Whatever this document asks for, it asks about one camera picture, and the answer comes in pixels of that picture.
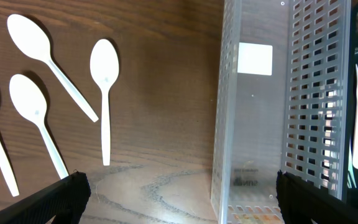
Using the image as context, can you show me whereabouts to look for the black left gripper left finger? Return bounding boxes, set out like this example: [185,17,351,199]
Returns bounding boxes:
[0,172,91,224]

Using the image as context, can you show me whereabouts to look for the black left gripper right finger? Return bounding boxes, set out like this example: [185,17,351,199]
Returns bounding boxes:
[276,171,358,224]

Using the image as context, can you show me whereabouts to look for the mint plastic fork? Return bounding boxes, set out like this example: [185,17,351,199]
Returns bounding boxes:
[347,142,357,189]

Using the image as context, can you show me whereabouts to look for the clear perforated plastic basket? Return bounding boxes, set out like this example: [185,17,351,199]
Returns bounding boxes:
[211,0,351,223]

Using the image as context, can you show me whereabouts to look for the white label sticker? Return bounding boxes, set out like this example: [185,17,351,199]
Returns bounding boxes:
[237,42,273,76]

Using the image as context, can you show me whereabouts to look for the white plastic utensil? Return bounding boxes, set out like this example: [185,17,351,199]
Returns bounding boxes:
[7,14,99,122]

